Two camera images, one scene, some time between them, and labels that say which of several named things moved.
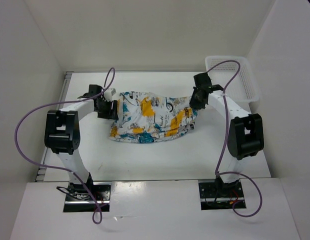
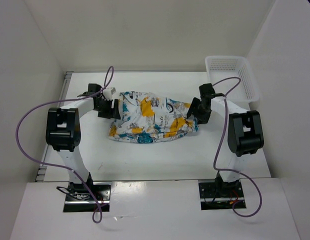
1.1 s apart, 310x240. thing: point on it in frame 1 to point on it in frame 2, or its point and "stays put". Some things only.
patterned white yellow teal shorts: [145, 118] stays put
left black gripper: [111, 114] stays put
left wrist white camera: [108, 94] stays put
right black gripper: [194, 105] to [203, 118]
